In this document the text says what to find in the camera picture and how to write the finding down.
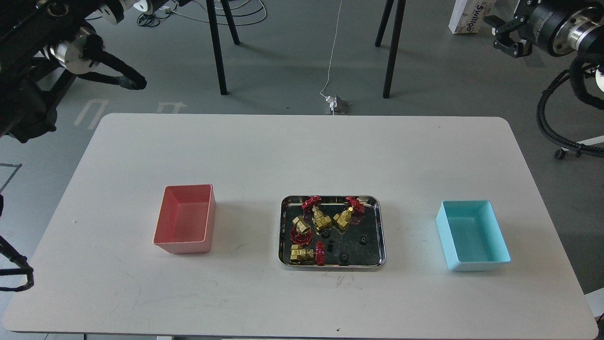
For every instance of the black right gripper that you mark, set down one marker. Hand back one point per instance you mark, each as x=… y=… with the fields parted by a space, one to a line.
x=512 y=37

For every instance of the brass valve red handle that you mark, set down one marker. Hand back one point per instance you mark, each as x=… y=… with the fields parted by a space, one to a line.
x=300 y=254
x=301 y=233
x=351 y=215
x=320 y=220

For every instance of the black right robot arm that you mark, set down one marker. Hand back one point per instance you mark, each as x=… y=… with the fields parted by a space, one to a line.
x=558 y=27

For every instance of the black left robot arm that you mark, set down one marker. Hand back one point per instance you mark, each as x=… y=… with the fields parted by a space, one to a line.
x=45 y=45

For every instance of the white cardboard box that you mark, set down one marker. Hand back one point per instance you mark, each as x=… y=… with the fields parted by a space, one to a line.
x=468 y=15

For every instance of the light blue plastic box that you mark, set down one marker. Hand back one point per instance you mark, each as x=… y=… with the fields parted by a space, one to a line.
x=471 y=236

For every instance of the pink plastic box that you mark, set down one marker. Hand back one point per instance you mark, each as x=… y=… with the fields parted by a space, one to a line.
x=186 y=219

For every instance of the white chair base leg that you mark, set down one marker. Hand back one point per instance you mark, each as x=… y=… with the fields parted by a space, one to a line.
x=581 y=147

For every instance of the black table leg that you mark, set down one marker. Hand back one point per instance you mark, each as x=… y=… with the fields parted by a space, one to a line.
x=214 y=32
x=395 y=38

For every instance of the floor power socket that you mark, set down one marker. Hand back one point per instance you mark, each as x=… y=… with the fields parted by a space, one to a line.
x=336 y=106

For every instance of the metal tray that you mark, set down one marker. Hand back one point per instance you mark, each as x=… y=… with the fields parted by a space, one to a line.
x=372 y=255

